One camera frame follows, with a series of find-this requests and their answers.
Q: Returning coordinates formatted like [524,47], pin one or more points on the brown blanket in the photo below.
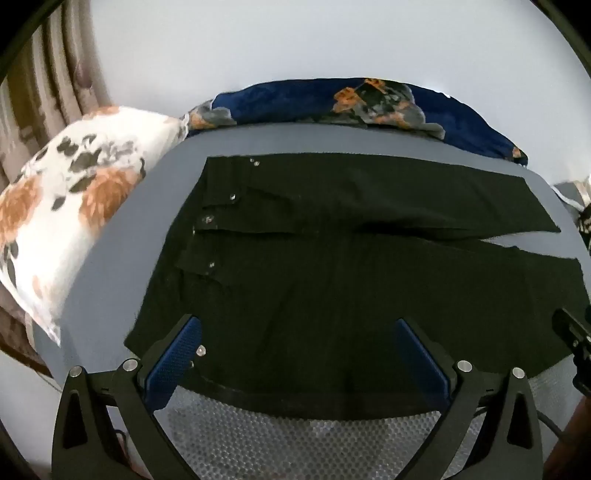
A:
[14,337]

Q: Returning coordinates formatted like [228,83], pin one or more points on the white patterned cloth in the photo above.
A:
[582,203]

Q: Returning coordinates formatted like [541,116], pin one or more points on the black pants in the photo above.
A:
[323,277]

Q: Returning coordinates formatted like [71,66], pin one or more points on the navy floral pillow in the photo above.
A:
[286,99]

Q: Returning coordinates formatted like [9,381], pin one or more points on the person's right forearm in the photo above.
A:
[575,443]

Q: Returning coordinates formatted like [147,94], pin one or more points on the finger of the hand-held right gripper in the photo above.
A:
[570,328]

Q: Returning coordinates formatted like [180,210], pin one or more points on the white floral pillow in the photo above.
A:
[69,207]

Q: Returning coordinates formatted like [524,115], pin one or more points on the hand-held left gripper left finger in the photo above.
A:
[175,355]

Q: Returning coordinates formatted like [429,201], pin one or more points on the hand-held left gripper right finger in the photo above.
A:
[422,360]

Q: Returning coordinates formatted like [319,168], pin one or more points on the grey bed sheet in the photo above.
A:
[120,277]

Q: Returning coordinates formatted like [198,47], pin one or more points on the beige striped curtain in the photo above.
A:
[41,92]

